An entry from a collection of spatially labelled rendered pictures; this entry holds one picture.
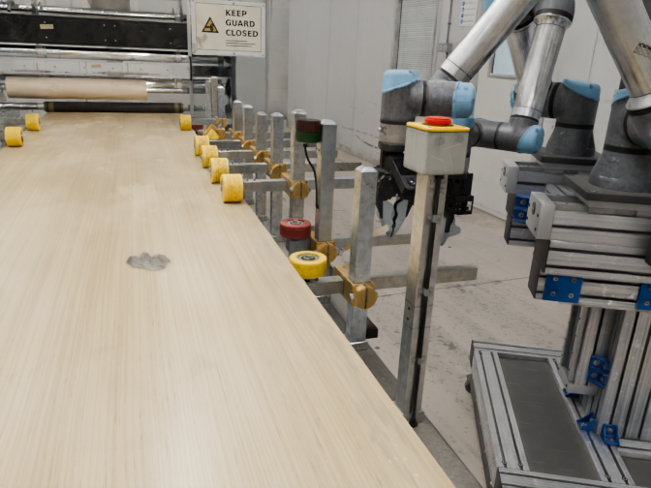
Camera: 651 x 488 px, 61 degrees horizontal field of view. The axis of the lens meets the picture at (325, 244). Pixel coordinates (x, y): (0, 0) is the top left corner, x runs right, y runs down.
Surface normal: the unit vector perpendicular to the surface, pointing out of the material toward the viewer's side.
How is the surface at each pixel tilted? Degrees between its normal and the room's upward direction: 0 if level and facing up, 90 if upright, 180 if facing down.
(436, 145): 90
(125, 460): 0
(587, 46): 90
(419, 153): 90
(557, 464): 0
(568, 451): 0
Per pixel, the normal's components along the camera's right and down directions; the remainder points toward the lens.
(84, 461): 0.04, -0.94
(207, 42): 0.32, 0.33
